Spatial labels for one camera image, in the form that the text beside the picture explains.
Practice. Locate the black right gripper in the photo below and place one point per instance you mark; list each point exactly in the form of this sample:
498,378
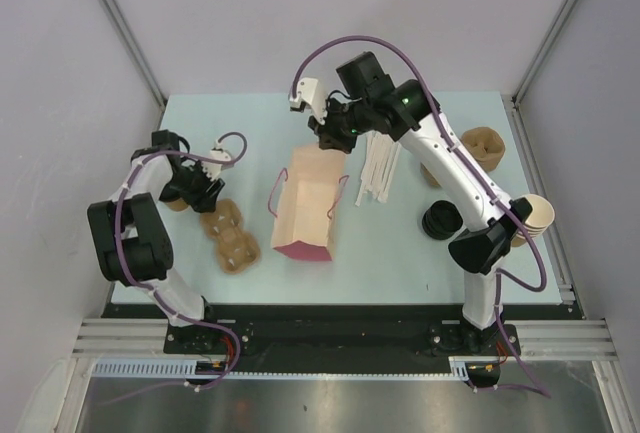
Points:
326,135

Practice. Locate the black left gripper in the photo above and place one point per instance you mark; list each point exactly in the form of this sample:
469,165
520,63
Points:
201,201

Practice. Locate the single brown pulp cup carrier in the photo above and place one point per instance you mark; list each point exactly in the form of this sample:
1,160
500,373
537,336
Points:
235,248

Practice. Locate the pink paper gift bag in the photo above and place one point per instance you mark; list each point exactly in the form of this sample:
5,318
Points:
311,189

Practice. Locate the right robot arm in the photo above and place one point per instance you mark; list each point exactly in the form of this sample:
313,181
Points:
408,115

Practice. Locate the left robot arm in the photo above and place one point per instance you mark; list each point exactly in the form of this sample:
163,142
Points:
132,244

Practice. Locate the white wrapped straws bundle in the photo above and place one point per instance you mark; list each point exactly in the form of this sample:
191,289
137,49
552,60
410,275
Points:
377,174

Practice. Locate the black cup lid stack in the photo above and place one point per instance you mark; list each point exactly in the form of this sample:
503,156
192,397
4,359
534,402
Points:
442,220

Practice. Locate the brown pulp cup carrier stack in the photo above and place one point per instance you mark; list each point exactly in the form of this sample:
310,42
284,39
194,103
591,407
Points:
486,146

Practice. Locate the brown paper cup stack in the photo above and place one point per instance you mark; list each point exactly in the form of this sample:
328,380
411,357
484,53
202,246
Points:
541,217

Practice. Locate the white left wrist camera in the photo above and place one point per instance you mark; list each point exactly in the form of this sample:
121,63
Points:
216,160

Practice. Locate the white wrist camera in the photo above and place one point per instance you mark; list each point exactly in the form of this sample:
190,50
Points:
216,160
309,93

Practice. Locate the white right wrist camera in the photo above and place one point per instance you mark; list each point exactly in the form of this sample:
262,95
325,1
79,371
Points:
309,93

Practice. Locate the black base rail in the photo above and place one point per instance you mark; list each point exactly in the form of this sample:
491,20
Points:
343,340

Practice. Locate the left aluminium frame post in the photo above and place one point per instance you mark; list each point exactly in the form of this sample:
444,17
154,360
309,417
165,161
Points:
133,49

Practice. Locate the aluminium frame post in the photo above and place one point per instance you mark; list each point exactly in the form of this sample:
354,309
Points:
133,49
558,24

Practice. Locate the right aluminium frame post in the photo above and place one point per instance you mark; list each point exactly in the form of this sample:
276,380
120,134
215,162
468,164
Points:
558,24

